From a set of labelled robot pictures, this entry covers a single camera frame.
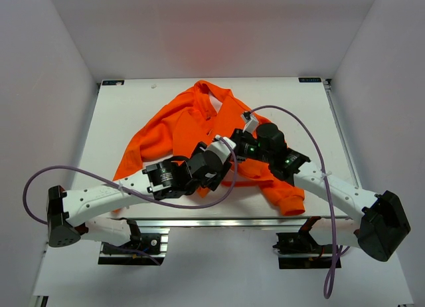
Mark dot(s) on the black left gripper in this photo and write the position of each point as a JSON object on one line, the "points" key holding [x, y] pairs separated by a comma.
{"points": [[213, 183]]}

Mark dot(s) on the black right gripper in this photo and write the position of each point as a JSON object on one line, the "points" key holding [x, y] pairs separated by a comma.
{"points": [[238, 137]]}

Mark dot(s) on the orange jacket with pink lining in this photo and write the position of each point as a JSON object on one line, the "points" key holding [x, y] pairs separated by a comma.
{"points": [[198, 115]]}

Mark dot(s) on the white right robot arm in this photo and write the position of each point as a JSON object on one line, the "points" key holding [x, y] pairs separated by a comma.
{"points": [[377, 222]]}

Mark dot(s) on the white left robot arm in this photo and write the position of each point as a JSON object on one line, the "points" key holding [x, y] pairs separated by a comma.
{"points": [[78, 214]]}

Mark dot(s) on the right blue table label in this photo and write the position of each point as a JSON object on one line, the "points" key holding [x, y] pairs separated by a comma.
{"points": [[309, 80]]}

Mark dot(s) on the blue table label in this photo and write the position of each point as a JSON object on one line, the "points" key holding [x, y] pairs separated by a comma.
{"points": [[113, 82], [309, 80]]}

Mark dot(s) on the left blue table label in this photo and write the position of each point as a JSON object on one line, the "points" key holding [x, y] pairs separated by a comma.
{"points": [[113, 82]]}

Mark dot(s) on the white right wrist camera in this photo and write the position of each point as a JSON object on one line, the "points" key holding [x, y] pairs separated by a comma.
{"points": [[250, 122]]}

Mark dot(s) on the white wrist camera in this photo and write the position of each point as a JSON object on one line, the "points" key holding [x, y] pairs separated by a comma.
{"points": [[222, 147], [250, 122]]}

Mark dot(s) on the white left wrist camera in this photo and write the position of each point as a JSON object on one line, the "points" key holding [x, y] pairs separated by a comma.
{"points": [[222, 147]]}

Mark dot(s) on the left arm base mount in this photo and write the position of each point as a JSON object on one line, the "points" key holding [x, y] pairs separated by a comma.
{"points": [[147, 246]]}

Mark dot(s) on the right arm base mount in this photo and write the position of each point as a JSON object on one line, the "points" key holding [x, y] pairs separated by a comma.
{"points": [[299, 251]]}

